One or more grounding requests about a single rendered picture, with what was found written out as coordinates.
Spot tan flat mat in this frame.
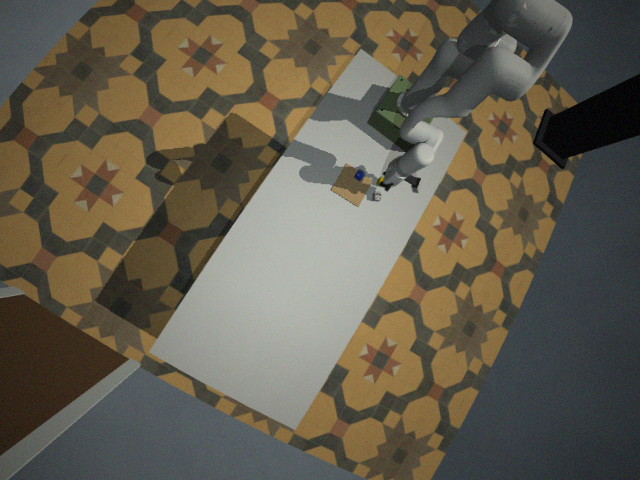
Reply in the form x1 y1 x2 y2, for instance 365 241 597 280
331 163 373 207

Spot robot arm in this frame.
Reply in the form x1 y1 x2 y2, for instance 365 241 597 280
395 0 573 193

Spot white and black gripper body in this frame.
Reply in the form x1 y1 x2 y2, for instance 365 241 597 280
383 156 406 187

